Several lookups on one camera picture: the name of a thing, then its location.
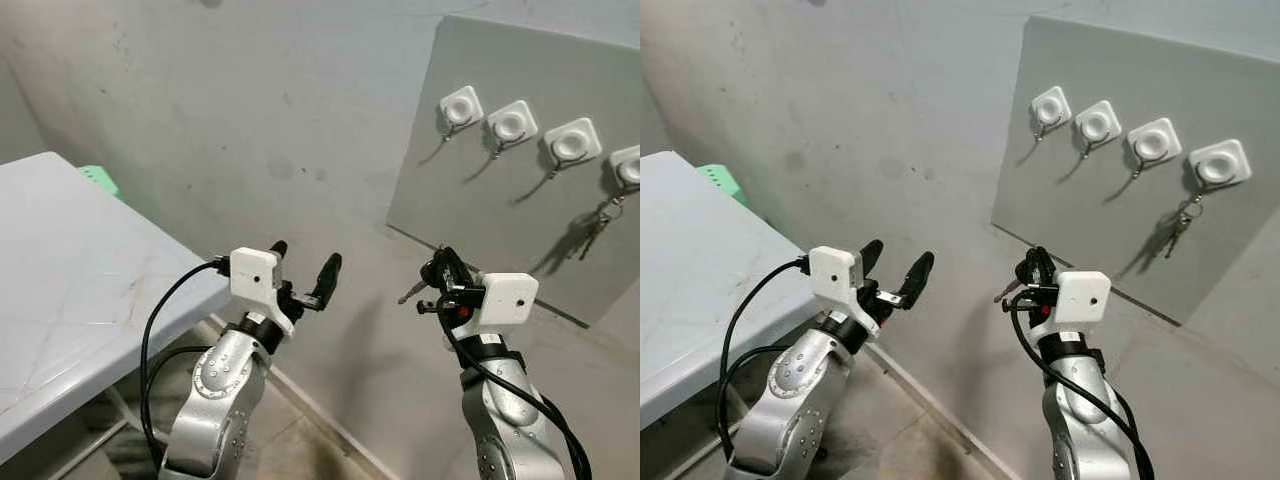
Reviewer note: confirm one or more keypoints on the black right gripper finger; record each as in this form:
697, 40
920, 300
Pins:
1045, 268
434, 276
1024, 272
453, 266

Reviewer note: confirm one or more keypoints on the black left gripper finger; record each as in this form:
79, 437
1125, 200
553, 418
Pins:
329, 275
279, 250
919, 278
873, 255

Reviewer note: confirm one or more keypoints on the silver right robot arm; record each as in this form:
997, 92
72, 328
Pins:
1085, 420
505, 420

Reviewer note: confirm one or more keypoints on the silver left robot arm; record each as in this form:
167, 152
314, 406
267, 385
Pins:
790, 400
220, 400

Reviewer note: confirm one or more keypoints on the white folding table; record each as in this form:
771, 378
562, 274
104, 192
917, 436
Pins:
80, 280
710, 280

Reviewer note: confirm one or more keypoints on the green plastic stool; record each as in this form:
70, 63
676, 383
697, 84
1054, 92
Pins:
722, 182
100, 180

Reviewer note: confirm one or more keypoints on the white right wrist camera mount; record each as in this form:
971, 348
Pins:
1082, 298
508, 298

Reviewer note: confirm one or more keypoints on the grey wall board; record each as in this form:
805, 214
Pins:
480, 220
1080, 220

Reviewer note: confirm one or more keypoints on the white square wall hook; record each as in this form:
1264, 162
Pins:
462, 106
572, 141
512, 123
1098, 122
628, 167
1220, 164
1050, 105
1154, 141

